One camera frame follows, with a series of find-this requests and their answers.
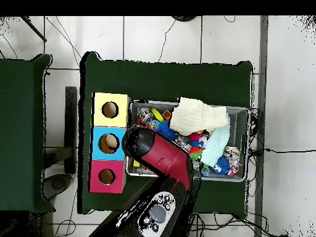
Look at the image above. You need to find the cream waffle cloth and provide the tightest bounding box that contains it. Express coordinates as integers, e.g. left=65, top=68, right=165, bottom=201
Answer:
left=169, top=97, right=230, bottom=136

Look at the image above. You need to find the wooden box with three holes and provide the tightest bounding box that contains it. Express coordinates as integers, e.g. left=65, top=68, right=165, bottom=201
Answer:
left=88, top=92, right=131, bottom=194

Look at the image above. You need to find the shallow clear mesh bin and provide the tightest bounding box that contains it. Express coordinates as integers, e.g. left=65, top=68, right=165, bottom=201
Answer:
left=127, top=100, right=250, bottom=183

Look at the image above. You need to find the large blue spiky ball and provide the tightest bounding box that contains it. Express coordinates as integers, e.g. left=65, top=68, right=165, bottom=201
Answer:
left=157, top=120, right=178, bottom=141

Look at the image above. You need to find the yellow-green plastic toy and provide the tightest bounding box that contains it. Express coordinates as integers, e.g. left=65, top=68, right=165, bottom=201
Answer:
left=151, top=107, right=165, bottom=123

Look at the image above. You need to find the crushed silver can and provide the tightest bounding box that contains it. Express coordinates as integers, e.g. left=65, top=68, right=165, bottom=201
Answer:
left=138, top=107, right=152, bottom=123

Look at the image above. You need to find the light blue knitted cloth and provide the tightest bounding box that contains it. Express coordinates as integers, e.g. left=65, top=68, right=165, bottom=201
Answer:
left=201, top=123, right=231, bottom=167

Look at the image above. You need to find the small blue spiky ball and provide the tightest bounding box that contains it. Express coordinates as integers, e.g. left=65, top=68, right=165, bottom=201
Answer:
left=214, top=157, right=231, bottom=176

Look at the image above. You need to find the dark green table cloth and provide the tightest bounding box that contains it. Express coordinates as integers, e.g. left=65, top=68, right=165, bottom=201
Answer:
left=78, top=51, right=255, bottom=215

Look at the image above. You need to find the crushed printed can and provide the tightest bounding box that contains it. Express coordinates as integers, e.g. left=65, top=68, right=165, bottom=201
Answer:
left=223, top=145, right=241, bottom=159

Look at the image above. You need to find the black panel on stand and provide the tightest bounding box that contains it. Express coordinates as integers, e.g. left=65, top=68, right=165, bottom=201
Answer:
left=43, top=86, right=79, bottom=196

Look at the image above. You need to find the black round base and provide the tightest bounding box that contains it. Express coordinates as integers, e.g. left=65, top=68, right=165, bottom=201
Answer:
left=171, top=15, right=198, bottom=23

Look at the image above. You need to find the side table with green cloth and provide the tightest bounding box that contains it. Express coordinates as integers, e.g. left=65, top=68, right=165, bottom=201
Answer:
left=0, top=54, right=54, bottom=213

